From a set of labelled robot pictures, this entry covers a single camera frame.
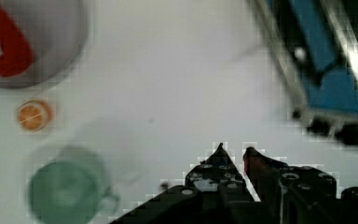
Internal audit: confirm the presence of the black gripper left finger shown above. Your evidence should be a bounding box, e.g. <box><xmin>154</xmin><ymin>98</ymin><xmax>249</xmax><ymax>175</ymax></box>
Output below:
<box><xmin>185</xmin><ymin>143</ymin><xmax>254</xmax><ymax>202</ymax></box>

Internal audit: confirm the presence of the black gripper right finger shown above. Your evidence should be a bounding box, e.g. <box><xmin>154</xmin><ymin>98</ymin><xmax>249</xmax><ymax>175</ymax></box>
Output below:
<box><xmin>242</xmin><ymin>147</ymin><xmax>337</xmax><ymax>202</ymax></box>

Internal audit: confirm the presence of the green mug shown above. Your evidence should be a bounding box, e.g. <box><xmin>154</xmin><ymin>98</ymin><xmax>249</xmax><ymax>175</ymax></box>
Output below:
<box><xmin>27</xmin><ymin>146</ymin><xmax>119</xmax><ymax>224</ymax></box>

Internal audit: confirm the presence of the orange slice toy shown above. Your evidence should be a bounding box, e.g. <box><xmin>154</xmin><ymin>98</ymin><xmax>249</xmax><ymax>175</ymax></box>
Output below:
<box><xmin>17</xmin><ymin>100</ymin><xmax>53</xmax><ymax>132</ymax></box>

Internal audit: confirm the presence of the red ketchup bottle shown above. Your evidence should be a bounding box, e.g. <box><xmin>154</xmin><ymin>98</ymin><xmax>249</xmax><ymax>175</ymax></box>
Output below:
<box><xmin>0</xmin><ymin>6</ymin><xmax>34</xmax><ymax>77</ymax></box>

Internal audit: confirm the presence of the grey round plate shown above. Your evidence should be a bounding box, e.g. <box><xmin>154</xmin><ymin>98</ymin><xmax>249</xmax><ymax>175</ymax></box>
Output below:
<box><xmin>0</xmin><ymin>0</ymin><xmax>88</xmax><ymax>89</ymax></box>

